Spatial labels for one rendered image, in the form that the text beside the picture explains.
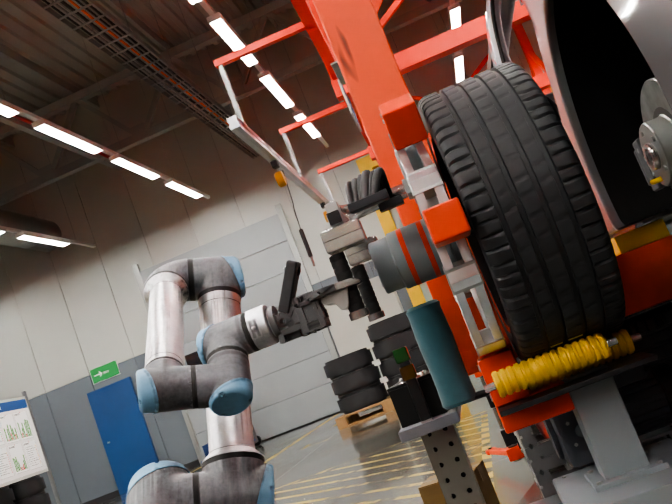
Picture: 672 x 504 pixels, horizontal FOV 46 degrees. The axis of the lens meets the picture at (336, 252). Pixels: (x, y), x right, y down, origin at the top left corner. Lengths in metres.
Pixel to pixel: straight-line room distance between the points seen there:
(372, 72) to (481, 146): 0.84
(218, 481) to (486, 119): 1.00
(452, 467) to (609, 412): 0.69
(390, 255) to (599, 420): 0.58
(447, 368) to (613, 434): 0.40
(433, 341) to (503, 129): 0.59
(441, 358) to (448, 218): 0.52
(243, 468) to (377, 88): 1.13
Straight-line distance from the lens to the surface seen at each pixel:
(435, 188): 1.63
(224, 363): 1.68
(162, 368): 1.69
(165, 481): 1.93
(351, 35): 2.43
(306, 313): 1.71
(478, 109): 1.67
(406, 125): 1.72
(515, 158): 1.59
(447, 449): 2.41
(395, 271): 1.83
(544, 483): 2.40
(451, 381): 1.96
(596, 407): 1.86
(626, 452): 1.88
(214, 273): 2.16
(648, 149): 1.88
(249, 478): 1.91
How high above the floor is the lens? 0.65
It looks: 8 degrees up
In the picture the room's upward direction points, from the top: 21 degrees counter-clockwise
